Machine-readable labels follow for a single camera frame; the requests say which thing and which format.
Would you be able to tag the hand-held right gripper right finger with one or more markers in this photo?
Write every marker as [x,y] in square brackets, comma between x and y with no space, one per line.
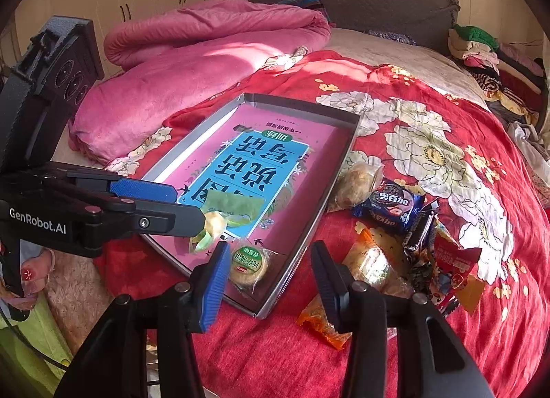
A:
[326,290]

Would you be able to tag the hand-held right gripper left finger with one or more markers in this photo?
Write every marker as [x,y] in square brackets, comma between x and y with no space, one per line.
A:
[215,288]

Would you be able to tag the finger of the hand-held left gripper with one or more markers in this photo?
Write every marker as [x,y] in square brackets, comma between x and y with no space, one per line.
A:
[144,190]
[172,222]

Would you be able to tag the round cake packet green label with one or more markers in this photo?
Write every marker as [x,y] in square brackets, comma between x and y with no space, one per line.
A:
[247,272]

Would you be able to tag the light green snack packet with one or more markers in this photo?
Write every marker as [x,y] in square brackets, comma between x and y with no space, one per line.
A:
[234,207]

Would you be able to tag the red snack packet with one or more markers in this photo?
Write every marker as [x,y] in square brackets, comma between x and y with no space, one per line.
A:
[451,265]

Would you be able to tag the grey tray with pink book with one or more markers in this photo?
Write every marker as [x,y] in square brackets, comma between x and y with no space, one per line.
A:
[266,131]

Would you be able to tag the person's left hand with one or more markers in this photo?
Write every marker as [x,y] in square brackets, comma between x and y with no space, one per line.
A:
[33,274]

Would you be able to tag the small orange snack packet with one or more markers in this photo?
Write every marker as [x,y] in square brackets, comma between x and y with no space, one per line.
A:
[316,323]

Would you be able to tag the blue cookie packet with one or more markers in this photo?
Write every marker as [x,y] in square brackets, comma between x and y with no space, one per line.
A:
[386,209]

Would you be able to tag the round pastry in clear wrap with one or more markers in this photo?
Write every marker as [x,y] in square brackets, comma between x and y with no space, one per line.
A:
[354,187]

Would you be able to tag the dark chocolate bar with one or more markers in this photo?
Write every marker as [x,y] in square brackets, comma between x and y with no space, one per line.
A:
[419,230]

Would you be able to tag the beige plush mat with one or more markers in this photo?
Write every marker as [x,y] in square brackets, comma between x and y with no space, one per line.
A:
[73,290]

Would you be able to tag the pink quilt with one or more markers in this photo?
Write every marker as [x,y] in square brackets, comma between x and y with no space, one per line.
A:
[172,71]

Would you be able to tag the red floral blanket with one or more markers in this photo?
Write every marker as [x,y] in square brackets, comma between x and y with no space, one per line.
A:
[494,338]

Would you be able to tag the green cloth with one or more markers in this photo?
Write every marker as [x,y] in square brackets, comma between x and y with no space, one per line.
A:
[38,338]

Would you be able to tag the beige bed sheet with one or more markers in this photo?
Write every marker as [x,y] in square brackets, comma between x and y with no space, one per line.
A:
[386,48]

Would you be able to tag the blue patterned pillow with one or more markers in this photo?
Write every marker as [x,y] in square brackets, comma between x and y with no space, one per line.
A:
[307,0]

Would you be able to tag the white crumpled cloth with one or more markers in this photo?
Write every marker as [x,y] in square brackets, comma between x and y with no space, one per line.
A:
[528,142]

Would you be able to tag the purple patterned cloth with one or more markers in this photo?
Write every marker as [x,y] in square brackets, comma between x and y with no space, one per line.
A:
[391,37]

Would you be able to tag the pile of folded clothes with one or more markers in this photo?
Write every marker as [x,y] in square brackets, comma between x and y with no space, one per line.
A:
[494,63]

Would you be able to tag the grey bed headboard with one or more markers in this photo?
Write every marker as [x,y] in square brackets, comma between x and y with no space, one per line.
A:
[365,2]

